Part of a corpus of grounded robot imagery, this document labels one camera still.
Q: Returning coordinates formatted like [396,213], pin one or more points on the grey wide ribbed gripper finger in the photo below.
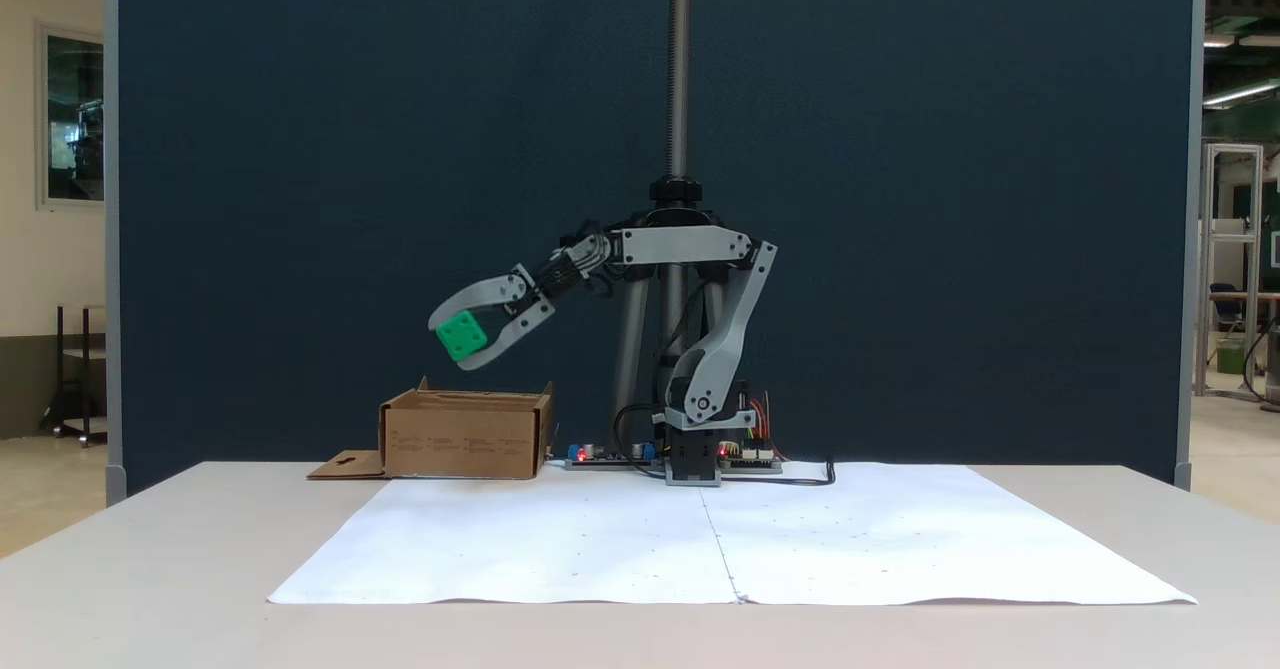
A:
[480,292]

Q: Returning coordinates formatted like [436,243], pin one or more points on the grey narrow gripper finger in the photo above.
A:
[525,324]

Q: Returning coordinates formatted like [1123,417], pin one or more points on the green dice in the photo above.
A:
[462,337]

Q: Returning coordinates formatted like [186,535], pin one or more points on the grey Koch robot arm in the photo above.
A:
[680,246]

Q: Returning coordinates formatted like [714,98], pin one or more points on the green bin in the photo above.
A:
[1231,355]

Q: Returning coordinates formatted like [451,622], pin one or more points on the brown cardboard box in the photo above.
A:
[460,439]

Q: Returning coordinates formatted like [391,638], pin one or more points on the circuit board with blue terminals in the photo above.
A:
[610,457]

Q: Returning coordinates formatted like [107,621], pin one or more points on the white paper sheet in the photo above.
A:
[930,539]
[520,539]

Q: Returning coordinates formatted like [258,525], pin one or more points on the dark blue partition panel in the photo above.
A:
[300,149]

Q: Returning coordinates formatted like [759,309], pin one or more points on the dark metal shelf cart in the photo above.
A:
[72,349]

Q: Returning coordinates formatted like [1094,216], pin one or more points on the fluorescent ceiling light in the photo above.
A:
[1240,94]
[1240,40]

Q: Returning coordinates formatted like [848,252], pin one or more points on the black camera stand with pole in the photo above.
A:
[679,49]

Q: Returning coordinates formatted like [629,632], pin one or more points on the framed wall window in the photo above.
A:
[75,119]

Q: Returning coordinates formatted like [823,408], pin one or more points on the aluminium profile frame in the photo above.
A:
[1207,249]

